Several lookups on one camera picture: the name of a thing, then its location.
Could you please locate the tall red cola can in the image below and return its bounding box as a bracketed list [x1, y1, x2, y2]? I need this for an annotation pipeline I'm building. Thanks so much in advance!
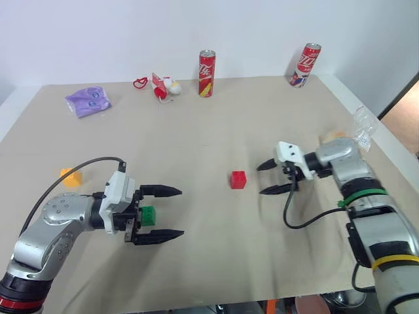
[198, 49, 217, 98]

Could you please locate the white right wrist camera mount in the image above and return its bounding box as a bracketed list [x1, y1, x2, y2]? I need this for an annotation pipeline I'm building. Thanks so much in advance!
[276, 141, 314, 182]

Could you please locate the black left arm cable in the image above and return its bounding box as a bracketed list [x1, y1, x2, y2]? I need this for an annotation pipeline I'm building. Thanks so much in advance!
[18, 156, 128, 237]

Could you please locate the red white blue cola can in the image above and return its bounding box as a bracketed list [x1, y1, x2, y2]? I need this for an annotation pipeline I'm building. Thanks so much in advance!
[289, 42, 323, 89]

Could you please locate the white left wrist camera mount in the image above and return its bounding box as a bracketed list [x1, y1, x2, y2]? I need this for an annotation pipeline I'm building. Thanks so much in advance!
[98, 169, 137, 236]

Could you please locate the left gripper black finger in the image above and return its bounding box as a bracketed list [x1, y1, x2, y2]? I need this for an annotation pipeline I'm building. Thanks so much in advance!
[132, 229, 185, 247]
[140, 184, 183, 199]

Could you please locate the purple plastic bag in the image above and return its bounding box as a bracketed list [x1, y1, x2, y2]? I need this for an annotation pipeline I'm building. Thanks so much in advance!
[64, 85, 113, 120]

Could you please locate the yellow building block cube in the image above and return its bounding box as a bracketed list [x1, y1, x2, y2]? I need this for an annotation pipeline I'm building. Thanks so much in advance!
[60, 167, 83, 188]

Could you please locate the brown panel with dark edge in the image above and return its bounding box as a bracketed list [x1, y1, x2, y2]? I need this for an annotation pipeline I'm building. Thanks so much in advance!
[377, 69, 419, 155]

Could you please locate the black right arm cable loop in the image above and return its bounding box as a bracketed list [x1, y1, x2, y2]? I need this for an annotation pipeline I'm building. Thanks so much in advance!
[351, 261, 377, 292]

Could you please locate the clear plastic zip bag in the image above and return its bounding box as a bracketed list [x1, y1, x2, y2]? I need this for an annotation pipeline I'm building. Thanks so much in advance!
[351, 105, 376, 152]

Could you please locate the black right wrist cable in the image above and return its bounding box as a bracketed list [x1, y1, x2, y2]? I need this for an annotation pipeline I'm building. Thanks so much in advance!
[283, 183, 348, 230]

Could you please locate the brown round object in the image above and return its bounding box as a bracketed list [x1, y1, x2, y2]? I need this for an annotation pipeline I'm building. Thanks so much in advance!
[293, 294, 332, 314]

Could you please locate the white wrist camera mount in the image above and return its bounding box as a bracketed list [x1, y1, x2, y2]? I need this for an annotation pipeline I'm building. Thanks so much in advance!
[276, 141, 314, 182]
[98, 169, 137, 236]

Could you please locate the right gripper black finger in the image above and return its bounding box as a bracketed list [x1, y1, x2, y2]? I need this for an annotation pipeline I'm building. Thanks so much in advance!
[259, 183, 294, 196]
[255, 158, 280, 172]

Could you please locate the green cable tie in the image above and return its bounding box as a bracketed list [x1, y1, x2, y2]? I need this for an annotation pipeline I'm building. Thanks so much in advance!
[338, 188, 388, 209]

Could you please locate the green building block cube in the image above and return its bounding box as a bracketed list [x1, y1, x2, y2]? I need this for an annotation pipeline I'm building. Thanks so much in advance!
[140, 205, 158, 227]

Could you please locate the beige table cloth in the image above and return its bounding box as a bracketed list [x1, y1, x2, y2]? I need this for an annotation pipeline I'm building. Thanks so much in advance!
[0, 74, 410, 314]

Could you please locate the shiny metal bowl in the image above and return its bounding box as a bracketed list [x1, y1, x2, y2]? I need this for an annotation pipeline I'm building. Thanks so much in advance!
[319, 288, 368, 309]

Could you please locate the yellow cable tie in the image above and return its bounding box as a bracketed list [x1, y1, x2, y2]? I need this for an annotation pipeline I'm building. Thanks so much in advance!
[371, 254, 419, 271]

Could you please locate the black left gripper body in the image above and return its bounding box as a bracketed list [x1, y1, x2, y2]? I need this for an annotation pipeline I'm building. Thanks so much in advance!
[113, 186, 145, 245]

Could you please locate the red building block cube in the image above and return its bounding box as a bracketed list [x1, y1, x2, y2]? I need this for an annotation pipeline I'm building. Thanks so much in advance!
[228, 169, 247, 190]

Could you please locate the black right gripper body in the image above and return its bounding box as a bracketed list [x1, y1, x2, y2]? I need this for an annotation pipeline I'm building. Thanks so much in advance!
[281, 160, 304, 192]

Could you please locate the white lucky cat toy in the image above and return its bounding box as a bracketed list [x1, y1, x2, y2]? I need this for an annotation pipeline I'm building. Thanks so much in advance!
[162, 75, 182, 97]

